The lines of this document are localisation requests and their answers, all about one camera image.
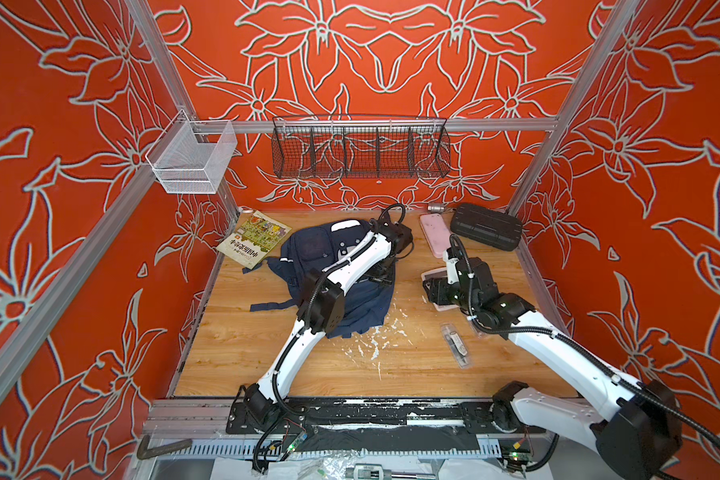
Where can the colourful illustrated history book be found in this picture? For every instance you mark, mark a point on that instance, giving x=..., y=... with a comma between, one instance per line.
x=253, y=240

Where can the black hard case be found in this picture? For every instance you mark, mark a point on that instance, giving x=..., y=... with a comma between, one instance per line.
x=489, y=227

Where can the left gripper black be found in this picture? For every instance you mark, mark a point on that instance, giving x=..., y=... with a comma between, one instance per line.
x=386, y=277

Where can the clear plastic pen box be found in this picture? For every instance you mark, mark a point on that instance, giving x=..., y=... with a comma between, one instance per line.
x=456, y=345

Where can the dark metal hex key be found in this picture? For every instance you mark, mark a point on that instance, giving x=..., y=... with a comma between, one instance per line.
x=146, y=451

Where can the white wire mesh basket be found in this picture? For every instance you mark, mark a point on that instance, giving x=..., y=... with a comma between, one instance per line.
x=192, y=156

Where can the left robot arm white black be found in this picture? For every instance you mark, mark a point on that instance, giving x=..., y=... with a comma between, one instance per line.
x=341, y=278

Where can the pink calculator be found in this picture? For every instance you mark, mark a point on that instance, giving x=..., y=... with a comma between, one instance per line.
x=438, y=290

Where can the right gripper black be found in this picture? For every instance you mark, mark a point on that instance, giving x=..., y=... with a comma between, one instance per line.
x=437, y=287

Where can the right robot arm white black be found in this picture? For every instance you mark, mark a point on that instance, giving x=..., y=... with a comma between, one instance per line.
x=635, y=427

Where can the pink pencil case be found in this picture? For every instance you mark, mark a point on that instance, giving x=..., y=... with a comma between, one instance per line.
x=436, y=233

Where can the black wire wall basket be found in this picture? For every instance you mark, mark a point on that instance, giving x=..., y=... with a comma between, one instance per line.
x=362, y=146

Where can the small silver metal cylinder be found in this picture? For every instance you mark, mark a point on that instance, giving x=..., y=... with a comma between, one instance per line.
x=437, y=208

